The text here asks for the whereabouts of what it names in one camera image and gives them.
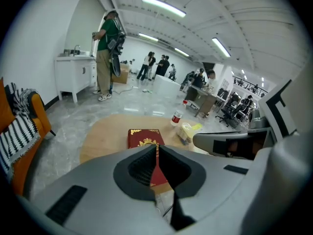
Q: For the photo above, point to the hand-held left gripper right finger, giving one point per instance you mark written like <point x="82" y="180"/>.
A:
<point x="220" y="187"/>

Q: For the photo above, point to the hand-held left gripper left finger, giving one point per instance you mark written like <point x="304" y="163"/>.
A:
<point x="97" y="180"/>

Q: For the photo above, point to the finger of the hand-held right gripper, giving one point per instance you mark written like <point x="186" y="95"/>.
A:
<point x="203" y="142"/>

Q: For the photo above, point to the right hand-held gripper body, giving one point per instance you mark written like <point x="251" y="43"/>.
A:
<point x="288" y="180"/>

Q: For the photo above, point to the red book with gold print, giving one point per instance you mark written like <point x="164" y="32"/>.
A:
<point x="144" y="138"/>

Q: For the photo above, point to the orange sofa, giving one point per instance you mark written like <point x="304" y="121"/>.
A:
<point x="41" y="121"/>

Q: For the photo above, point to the yellow plastic packet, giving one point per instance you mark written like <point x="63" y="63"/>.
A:
<point x="187" y="130"/>

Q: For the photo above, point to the clear bottle with red label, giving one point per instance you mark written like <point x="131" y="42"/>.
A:
<point x="177" y="117"/>

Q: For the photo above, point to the brown desk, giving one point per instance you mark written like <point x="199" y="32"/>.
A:
<point x="207" y="104"/>

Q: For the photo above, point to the black office chair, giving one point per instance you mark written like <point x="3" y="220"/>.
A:
<point x="230" y="114"/>

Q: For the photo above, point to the bottle with red cap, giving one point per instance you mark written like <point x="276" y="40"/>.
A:
<point x="185" y="104"/>

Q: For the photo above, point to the round wooden table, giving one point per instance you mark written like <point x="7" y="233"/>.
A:
<point x="110" y="133"/>

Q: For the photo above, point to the white block counter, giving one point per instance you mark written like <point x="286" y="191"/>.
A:
<point x="166" y="88"/>

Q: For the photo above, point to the black metal railing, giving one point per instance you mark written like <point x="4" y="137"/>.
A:
<point x="252" y="84"/>

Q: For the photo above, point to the black and white striped blanket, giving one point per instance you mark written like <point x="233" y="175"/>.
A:
<point x="17" y="136"/>

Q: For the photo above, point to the long ceiling light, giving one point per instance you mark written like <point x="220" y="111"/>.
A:
<point x="220" y="47"/>
<point x="181" y="52"/>
<point x="163" y="6"/>
<point x="148" y="37"/>

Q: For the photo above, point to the cardboard box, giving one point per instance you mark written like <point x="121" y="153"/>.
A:
<point x="122" y="76"/>

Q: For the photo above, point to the white sink cabinet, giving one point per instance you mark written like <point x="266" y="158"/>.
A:
<point x="73" y="75"/>

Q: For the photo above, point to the metal faucet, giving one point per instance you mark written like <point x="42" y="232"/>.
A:
<point x="76" y="49"/>

